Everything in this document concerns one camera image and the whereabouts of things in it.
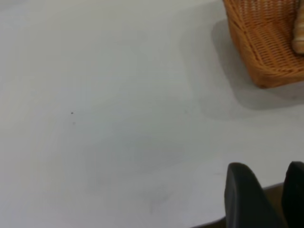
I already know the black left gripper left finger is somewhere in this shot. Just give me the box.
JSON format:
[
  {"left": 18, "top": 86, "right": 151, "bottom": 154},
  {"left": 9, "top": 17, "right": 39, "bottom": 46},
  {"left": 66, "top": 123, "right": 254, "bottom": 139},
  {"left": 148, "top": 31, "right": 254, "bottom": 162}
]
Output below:
[{"left": 224, "top": 162, "right": 288, "bottom": 228}]

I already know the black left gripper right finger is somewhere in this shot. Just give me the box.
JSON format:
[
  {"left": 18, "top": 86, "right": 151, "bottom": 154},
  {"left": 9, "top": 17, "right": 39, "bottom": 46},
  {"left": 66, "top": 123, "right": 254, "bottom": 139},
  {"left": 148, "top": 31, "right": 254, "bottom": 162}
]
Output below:
[{"left": 281, "top": 161, "right": 304, "bottom": 228}]

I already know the orange woven wicker basket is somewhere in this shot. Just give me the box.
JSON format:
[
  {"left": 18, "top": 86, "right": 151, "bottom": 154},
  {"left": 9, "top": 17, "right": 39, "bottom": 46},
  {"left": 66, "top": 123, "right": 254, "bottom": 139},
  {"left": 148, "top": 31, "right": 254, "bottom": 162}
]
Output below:
[{"left": 222, "top": 0, "right": 304, "bottom": 89}]

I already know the striped long bread roll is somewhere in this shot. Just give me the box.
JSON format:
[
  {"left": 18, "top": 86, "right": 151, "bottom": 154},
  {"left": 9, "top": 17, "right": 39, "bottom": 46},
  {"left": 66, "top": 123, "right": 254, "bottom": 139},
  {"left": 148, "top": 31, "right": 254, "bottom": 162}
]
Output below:
[{"left": 291, "top": 10, "right": 304, "bottom": 54}]

